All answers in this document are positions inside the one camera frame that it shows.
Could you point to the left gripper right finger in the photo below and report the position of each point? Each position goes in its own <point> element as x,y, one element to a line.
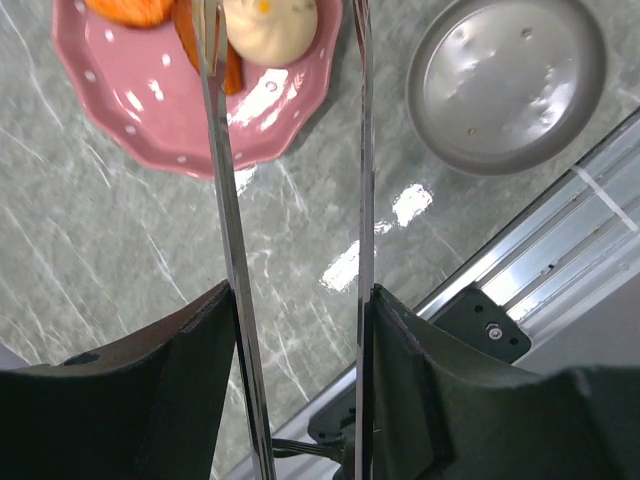
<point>447,411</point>

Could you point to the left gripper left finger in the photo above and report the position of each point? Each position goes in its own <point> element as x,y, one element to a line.
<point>147,406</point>

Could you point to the grey round lid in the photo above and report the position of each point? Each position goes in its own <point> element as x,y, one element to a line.
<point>499,87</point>

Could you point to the metal tongs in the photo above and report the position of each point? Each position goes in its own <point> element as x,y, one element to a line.
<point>237,268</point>

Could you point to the pink dotted plate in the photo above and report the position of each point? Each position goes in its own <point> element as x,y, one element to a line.
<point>139,87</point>

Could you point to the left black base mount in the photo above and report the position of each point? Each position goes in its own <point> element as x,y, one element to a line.
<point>471,317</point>

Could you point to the aluminium front rail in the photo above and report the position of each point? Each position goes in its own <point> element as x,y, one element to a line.
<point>566,269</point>

